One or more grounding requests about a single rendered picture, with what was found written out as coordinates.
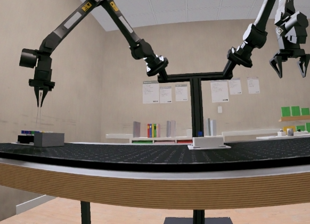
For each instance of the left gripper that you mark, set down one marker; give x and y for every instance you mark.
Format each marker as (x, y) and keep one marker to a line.
(282, 55)

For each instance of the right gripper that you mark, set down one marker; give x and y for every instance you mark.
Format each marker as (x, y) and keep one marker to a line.
(41, 85)

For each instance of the white rectangular tube rack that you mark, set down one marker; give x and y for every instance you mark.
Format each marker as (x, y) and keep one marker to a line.
(208, 142)

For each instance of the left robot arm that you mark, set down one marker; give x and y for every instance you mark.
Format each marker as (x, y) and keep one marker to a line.
(291, 30)

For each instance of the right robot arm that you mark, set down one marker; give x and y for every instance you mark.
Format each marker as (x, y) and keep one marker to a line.
(144, 50)

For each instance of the black vial rack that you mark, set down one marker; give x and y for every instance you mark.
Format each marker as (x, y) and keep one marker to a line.
(25, 139)

